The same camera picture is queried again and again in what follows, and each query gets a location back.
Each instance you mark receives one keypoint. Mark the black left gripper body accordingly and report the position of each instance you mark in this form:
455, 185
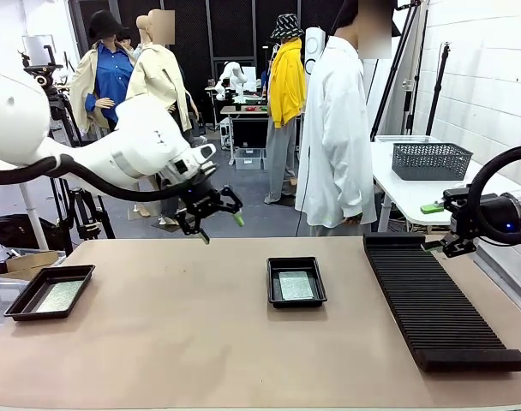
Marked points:
192, 190

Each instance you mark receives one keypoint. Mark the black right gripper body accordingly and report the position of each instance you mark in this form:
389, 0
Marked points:
462, 214

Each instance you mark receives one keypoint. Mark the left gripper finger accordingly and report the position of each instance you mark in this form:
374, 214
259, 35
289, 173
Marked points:
228, 199
192, 218

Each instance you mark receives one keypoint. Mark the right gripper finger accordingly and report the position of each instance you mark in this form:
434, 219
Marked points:
457, 247
432, 208

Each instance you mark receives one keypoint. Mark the green circuit board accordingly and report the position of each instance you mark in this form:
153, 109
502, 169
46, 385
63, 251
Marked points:
59, 295
295, 287

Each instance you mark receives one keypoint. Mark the black ESD tray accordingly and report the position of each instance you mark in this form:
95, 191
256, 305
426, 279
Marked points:
35, 283
312, 267

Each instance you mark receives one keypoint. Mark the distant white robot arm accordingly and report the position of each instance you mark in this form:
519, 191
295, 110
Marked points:
230, 79

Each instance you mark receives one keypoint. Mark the person right forearm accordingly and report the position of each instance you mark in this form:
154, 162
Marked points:
350, 192

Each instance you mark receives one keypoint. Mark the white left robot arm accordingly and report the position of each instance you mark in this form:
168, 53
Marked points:
136, 145

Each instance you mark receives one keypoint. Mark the person right hand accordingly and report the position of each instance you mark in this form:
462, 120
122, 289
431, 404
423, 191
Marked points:
352, 220

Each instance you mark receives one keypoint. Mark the white folding table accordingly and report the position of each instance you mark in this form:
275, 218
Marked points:
410, 192

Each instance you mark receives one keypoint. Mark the clear plastic storage bin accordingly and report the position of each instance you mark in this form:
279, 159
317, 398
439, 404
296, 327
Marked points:
248, 158

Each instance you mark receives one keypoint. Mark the grey plastic mesh basket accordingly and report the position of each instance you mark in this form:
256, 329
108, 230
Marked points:
432, 160

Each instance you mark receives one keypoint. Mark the clear plastic box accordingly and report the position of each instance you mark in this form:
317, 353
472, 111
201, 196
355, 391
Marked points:
406, 138

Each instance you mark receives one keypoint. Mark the small work table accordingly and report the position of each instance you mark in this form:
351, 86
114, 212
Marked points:
243, 109

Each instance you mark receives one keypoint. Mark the mannequin in beige jacket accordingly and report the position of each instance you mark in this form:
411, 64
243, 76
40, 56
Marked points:
157, 73

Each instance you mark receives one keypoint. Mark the black light stand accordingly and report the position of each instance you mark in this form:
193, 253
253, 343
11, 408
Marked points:
397, 73
438, 85

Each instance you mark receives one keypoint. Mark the person in white shirt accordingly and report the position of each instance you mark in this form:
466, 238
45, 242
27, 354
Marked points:
337, 128

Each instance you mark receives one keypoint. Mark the mannequin in yellow hoodie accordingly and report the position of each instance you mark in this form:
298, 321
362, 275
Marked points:
286, 85

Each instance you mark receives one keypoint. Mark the mannequin in blue shirt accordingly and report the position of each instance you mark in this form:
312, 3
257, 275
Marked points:
110, 81

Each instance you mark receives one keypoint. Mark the brown cardboard box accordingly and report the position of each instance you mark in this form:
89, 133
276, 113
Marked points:
29, 263

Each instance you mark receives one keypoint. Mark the white tower fan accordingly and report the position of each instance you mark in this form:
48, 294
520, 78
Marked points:
315, 51

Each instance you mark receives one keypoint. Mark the black bag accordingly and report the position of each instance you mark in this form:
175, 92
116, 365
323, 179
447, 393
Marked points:
16, 231

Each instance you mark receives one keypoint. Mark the patterned bucket hat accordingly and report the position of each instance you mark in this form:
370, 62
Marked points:
286, 25

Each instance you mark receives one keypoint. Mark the black wide brim hat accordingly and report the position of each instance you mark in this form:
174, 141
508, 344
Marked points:
104, 23

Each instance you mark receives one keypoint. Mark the grey aluminium table rail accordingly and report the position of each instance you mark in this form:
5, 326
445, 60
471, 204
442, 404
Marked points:
504, 278

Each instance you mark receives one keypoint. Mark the black camera tripod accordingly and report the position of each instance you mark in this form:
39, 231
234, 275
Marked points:
72, 171

